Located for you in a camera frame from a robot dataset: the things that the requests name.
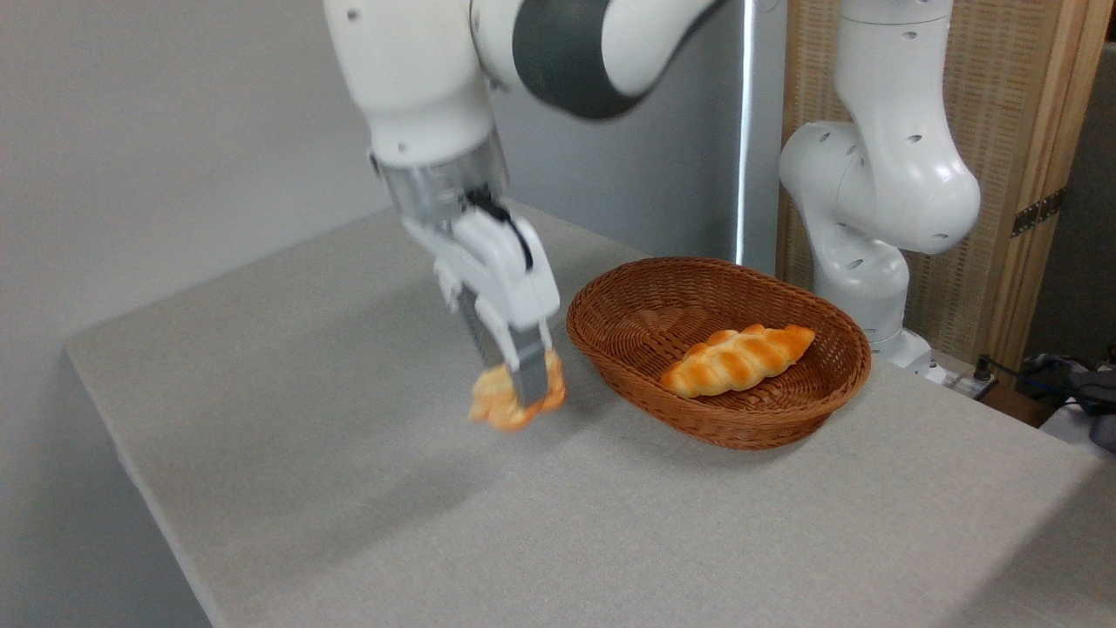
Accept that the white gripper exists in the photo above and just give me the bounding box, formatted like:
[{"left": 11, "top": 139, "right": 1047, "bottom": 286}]
[{"left": 403, "top": 205, "right": 561, "bottom": 410}]

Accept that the round pale bread bun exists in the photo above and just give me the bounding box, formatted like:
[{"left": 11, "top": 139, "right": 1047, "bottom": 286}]
[{"left": 468, "top": 349, "right": 568, "bottom": 433}]

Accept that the brown wicker basket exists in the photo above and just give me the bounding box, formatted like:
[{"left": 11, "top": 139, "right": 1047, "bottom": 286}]
[{"left": 565, "top": 256, "right": 873, "bottom": 451}]

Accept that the twisted golden bread roll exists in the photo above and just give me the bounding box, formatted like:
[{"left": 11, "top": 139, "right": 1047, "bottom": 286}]
[{"left": 658, "top": 324, "right": 817, "bottom": 399}]

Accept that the grey tablecloth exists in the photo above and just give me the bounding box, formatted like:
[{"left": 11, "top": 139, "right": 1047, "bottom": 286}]
[{"left": 65, "top": 194, "right": 1116, "bottom": 628}]

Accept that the dark metal screen hinge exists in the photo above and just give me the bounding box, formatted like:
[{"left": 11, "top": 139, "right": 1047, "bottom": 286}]
[{"left": 1011, "top": 188, "right": 1066, "bottom": 238}]

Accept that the wooden wicker folding screen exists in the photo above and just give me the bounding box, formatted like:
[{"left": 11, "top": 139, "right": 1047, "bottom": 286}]
[{"left": 776, "top": 0, "right": 1116, "bottom": 372}]

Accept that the dark grey bag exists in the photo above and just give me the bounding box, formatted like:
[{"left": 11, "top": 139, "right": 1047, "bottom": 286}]
[{"left": 1024, "top": 349, "right": 1116, "bottom": 454}]

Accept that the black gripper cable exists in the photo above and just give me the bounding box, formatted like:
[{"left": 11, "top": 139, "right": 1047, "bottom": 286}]
[{"left": 462, "top": 190, "right": 534, "bottom": 271}]

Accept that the black power cable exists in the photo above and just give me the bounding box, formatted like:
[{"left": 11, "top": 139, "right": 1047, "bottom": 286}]
[{"left": 970, "top": 353, "right": 1116, "bottom": 411}]

